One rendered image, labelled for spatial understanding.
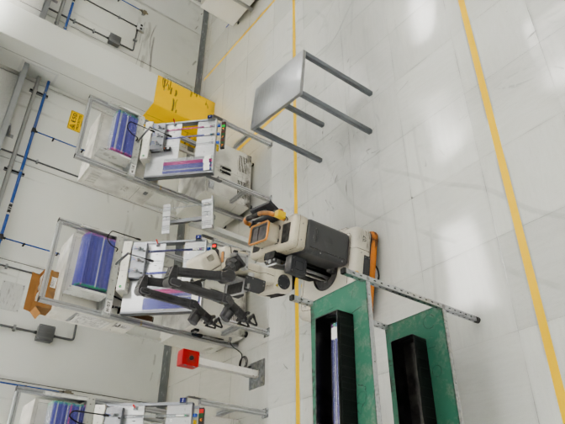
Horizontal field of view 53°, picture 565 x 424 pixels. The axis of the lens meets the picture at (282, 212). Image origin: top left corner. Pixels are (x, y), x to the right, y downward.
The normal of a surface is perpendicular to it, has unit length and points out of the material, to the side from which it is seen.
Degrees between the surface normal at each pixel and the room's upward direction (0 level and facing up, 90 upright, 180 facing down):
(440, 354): 0
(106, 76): 90
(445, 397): 0
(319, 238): 90
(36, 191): 90
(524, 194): 0
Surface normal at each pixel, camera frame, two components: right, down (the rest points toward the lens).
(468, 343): -0.79, -0.32
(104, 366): 0.61, -0.42
